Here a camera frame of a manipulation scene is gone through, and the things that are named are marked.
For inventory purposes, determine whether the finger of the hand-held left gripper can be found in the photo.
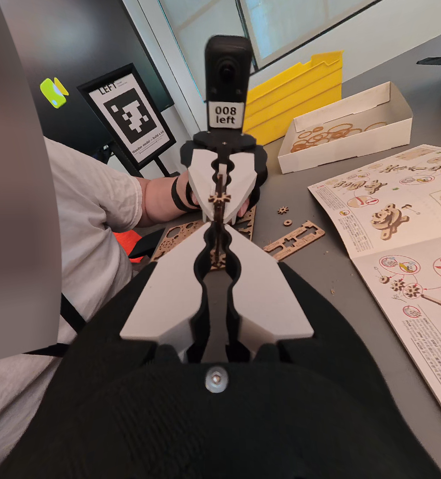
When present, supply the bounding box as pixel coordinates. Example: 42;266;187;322
187;149;220;223
220;153;259;225

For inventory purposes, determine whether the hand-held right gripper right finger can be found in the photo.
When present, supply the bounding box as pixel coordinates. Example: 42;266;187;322
225;224;315;363

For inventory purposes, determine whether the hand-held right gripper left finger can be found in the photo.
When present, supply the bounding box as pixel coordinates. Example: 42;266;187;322
119;221;211;363

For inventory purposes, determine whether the wooden axle with small gear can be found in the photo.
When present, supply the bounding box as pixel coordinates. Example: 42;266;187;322
208;181;231;271

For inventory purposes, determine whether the person's left forearm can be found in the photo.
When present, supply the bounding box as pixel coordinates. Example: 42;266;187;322
135;176;180;228

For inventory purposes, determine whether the person's left hand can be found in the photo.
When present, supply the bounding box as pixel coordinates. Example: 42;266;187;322
176;170;203;214

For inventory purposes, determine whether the large laser-cut wooden sheet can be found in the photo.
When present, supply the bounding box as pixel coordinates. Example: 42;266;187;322
150;205;257;271

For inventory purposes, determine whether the orange cloth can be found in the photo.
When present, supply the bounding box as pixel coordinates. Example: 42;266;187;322
111;229;147;263

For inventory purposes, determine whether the narrow laser-cut wooden sheet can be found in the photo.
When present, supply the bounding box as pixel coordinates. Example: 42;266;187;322
263;220;326;261

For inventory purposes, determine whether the yellow plastic bin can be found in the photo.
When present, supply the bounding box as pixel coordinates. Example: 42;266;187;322
242;50;344;146

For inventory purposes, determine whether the black framed tag sign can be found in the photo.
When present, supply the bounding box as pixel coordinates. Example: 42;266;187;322
77;63;177;178

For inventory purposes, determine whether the pile of wooden rings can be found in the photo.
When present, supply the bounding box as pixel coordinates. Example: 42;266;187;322
291;120;388;152

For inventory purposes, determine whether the white cardboard box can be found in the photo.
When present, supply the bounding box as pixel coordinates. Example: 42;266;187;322
277;81;414;175

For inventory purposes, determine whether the printed instruction booklet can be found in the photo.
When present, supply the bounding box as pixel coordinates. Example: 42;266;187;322
307;144;441;436

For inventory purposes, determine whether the green and yellow sticker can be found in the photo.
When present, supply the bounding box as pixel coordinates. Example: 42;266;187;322
39;77;70;109

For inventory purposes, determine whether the black strap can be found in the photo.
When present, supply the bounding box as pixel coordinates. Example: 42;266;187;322
21;292;87;356

